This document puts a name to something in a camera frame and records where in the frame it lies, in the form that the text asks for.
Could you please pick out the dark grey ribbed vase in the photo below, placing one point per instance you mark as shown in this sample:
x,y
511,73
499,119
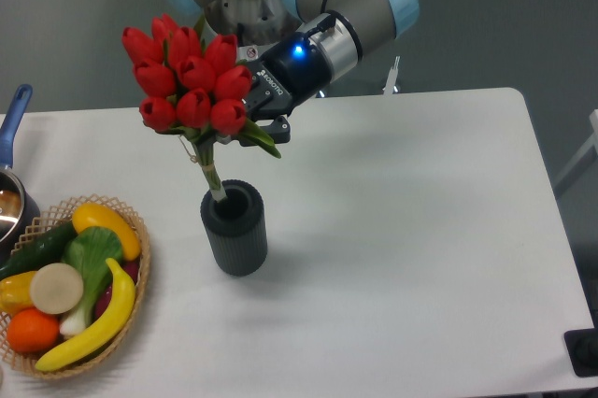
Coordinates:
x,y
235,228

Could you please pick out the yellow banana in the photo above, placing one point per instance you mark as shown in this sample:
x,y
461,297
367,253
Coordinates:
x,y
101,331

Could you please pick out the yellow bell pepper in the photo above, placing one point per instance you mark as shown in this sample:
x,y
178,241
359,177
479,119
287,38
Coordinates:
x,y
15,295

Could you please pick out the orange fruit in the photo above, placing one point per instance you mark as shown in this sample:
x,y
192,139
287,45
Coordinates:
x,y
31,331

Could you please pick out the black device at edge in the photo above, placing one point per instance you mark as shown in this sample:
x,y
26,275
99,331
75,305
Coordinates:
x,y
582,350

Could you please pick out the red tulip bouquet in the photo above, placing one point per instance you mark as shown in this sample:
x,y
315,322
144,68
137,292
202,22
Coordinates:
x,y
194,89

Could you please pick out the yellow squash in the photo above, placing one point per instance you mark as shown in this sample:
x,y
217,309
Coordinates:
x,y
90,215

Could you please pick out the blue handled saucepan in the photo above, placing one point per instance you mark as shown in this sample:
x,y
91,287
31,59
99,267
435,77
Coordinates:
x,y
18,208

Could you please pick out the green bok choy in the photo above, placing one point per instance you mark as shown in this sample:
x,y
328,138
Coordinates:
x,y
87,253

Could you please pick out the white frame at right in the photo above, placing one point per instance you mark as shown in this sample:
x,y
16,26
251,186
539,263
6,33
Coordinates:
x,y
579,163

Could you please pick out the dark green cucumber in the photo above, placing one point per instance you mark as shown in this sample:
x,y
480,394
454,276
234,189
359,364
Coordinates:
x,y
45,249

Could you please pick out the dark red vegetable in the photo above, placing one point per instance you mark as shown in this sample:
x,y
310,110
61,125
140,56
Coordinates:
x,y
131,269

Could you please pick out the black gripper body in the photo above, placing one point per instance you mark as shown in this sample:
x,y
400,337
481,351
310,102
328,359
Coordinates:
x,y
285,76

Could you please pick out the beige round disc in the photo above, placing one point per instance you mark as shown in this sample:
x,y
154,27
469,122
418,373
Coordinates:
x,y
56,288

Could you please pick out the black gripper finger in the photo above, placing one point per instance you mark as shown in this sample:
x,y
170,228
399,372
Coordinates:
x,y
275,132

